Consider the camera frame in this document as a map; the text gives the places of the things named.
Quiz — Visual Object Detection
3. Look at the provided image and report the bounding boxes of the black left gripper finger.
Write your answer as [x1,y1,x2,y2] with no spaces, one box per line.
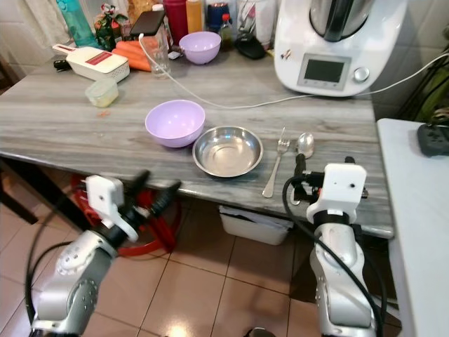
[122,170,152,206]
[148,180,182,218]

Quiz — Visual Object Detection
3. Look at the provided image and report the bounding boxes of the steel spoon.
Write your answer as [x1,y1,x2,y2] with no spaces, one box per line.
[289,133,316,206]

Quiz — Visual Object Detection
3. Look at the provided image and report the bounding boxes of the steel fork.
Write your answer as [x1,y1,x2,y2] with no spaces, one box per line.
[262,128,290,199]

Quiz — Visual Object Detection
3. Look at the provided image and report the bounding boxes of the red plastic stool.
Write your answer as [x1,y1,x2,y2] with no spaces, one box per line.
[70,176,173,258]

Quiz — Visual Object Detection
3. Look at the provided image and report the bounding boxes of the white plastic bin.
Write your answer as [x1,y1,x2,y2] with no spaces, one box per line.
[218,205,289,246]

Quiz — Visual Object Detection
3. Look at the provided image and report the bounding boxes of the large purple plastic bowl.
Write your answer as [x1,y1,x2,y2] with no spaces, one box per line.
[145,100,207,149]

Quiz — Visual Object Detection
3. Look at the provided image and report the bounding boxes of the shallow steel bowl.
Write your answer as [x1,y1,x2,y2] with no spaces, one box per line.
[192,126,264,178]

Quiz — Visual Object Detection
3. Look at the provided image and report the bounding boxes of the black power strip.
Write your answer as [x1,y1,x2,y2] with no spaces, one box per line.
[417,122,449,157]

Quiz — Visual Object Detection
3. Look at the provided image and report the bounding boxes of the small translucent food container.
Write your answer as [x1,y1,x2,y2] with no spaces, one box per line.
[85,79,119,109]

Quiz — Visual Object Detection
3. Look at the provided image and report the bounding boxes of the green plant leaves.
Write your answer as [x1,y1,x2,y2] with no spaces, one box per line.
[398,55,449,124]

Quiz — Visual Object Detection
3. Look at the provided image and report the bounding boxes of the white kitchen cooking machine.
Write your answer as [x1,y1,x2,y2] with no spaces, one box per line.
[274,0,410,98]

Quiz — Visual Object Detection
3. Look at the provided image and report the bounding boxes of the clear drinking glass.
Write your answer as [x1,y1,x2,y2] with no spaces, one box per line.
[149,29,173,79]

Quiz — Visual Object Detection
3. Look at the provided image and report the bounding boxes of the white vegetable slicer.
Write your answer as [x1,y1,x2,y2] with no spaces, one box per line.
[52,44,131,84]

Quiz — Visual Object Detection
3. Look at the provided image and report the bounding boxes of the orange carrots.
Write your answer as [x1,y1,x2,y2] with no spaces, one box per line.
[112,40,153,73]

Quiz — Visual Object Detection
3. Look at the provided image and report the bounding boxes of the black rounded object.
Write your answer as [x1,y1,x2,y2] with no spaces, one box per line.
[235,34,268,60]

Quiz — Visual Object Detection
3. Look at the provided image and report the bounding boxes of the small purple plastic bowl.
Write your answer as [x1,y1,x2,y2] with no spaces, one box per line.
[179,32,223,66]

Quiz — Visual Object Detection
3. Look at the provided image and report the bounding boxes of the dark robot foot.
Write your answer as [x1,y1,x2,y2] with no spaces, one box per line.
[246,327,279,337]

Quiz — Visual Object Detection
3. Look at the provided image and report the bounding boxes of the green snack package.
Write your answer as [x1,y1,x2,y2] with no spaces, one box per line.
[93,4,131,52]

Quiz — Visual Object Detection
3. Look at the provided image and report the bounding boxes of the small red-capped bottle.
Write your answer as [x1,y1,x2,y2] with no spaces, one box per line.
[220,13,234,49]

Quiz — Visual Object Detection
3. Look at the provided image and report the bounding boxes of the white plastic bag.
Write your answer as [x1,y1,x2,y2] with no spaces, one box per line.
[235,0,279,47]

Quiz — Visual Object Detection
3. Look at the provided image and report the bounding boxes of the black smartphone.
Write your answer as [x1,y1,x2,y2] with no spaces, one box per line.
[130,10,167,38]

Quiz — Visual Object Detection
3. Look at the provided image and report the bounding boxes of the dark red canister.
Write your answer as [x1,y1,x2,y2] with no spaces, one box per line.
[163,0,189,45]

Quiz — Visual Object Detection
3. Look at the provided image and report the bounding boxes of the teal plastic bottle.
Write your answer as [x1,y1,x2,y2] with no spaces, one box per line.
[56,0,96,49]

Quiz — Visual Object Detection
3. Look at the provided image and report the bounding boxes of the blue lidded jar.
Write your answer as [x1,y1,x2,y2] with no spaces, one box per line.
[206,2,232,33]

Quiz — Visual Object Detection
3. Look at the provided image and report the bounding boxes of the yellow sauce bottle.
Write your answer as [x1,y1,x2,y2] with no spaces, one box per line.
[186,0,205,35]

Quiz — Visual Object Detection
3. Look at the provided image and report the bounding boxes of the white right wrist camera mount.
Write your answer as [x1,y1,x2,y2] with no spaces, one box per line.
[306,162,368,223]

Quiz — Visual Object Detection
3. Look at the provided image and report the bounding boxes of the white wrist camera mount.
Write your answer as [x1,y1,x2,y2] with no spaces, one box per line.
[85,176,135,244]
[306,162,368,223]

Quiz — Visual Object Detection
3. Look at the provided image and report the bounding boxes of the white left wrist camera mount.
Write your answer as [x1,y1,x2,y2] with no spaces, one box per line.
[85,176,135,244]

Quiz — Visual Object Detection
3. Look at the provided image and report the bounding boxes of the white charging cable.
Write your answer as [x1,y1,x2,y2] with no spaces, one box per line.
[139,35,449,112]

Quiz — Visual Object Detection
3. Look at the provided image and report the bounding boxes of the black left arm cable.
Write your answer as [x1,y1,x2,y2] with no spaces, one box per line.
[25,204,100,331]

